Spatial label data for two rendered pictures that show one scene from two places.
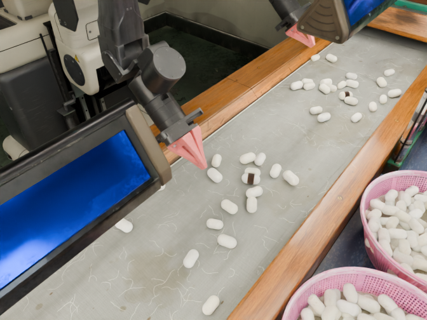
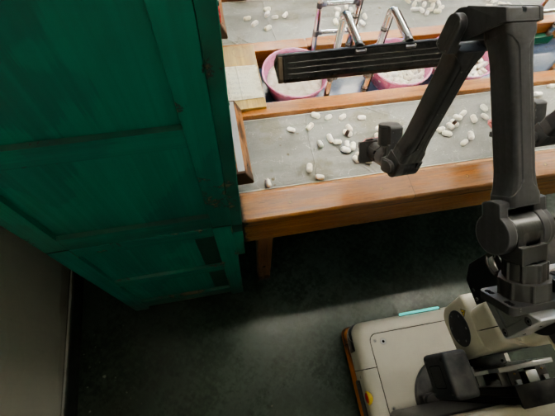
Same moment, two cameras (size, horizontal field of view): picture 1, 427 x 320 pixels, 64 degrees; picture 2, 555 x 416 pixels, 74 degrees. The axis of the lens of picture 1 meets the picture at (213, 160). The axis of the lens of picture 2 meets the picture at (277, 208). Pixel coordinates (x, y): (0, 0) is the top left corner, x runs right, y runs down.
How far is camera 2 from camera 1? 1.73 m
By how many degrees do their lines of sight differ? 69
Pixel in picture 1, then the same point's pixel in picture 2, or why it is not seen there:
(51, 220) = not seen: outside the picture
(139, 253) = not seen: hidden behind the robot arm
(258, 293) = (486, 84)
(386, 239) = (419, 73)
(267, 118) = not seen: hidden behind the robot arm
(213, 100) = (441, 177)
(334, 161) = (401, 108)
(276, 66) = (368, 181)
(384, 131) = (364, 98)
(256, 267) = (476, 96)
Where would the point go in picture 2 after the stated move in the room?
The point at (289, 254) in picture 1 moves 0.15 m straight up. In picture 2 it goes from (467, 87) to (487, 56)
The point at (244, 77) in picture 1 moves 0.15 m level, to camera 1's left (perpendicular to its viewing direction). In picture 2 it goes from (401, 186) to (440, 211)
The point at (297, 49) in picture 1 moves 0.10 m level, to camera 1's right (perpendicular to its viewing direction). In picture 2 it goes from (329, 188) to (306, 172)
